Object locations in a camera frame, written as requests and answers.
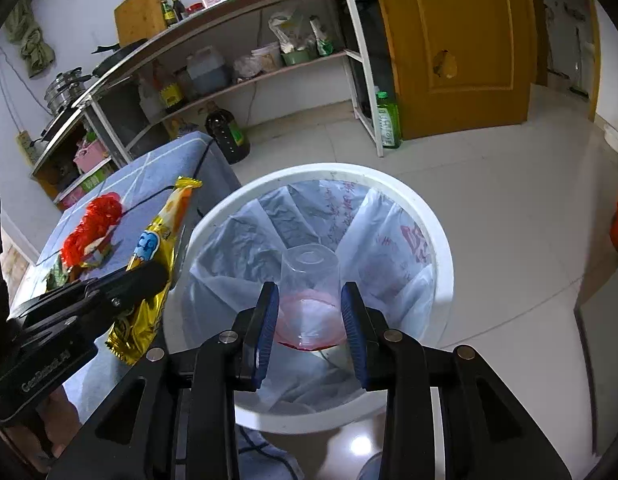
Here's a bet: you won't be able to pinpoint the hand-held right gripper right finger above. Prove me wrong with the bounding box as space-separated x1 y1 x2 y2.
339 281 572 480

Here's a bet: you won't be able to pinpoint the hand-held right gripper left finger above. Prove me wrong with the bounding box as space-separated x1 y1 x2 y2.
49 281 280 480

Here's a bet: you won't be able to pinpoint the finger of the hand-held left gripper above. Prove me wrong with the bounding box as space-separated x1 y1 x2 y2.
6 261 169 347

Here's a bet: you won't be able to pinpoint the yellow snack wrapper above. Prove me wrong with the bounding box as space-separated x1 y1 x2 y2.
106 176 202 366

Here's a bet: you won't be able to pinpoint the white plastic liner bag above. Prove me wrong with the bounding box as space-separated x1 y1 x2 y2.
181 177 435 406

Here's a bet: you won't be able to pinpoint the clear plastic cup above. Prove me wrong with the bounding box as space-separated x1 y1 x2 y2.
276 243 349 351

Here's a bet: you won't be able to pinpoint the red plastic bag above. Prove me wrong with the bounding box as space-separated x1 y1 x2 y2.
61 193 124 269

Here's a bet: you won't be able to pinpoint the green snack wrapper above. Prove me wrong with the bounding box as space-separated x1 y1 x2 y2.
43 257 76 293

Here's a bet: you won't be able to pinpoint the white plastic bucket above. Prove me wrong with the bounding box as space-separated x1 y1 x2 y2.
164 161 454 431

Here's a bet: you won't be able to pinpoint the person's left hand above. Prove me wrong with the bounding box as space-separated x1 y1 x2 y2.
39 392 87 461

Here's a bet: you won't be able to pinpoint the blue checked tablecloth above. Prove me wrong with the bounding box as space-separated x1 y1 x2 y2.
36 131 242 411

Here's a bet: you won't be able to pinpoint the dark oil bottle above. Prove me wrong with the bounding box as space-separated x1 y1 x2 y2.
205 105 251 165

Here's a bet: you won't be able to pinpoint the translucent white bottle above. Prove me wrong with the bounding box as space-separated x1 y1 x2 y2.
139 77 165 121

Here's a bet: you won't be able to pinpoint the yellow label oil bottle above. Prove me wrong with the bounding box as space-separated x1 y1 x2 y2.
161 67 185 113

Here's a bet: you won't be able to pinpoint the steel pot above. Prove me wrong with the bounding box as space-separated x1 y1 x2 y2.
44 66 92 111

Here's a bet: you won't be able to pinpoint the green plastic bottle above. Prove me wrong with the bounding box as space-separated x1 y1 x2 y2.
375 91 402 149

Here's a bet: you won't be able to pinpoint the translucent plastic jug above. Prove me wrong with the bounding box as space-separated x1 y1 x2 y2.
186 46 229 96

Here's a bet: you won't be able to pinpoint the black frying pan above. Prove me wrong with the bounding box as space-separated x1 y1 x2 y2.
91 39 148 73

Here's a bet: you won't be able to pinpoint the crumpled clear plastic bag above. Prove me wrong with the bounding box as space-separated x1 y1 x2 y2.
233 54 262 83

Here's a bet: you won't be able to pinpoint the green hanging cloth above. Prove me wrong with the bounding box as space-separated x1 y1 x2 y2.
4 0 56 78

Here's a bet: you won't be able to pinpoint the green bowl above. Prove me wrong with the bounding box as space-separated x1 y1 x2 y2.
281 49 317 67

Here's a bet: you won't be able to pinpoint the wooden cutting board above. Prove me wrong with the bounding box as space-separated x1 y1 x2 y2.
114 0 168 47

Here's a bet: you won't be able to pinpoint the green white packet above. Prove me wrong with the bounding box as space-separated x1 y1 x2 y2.
309 16 335 57

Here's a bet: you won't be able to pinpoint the white food bag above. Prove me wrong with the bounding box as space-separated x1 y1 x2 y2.
268 2 310 56

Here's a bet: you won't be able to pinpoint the white metal shelf rack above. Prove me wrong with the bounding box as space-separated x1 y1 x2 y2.
31 0 385 211

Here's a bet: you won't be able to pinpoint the wooden door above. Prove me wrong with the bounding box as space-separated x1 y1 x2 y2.
371 0 540 141

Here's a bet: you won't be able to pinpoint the wall power strip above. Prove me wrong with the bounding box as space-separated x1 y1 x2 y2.
16 131 34 166

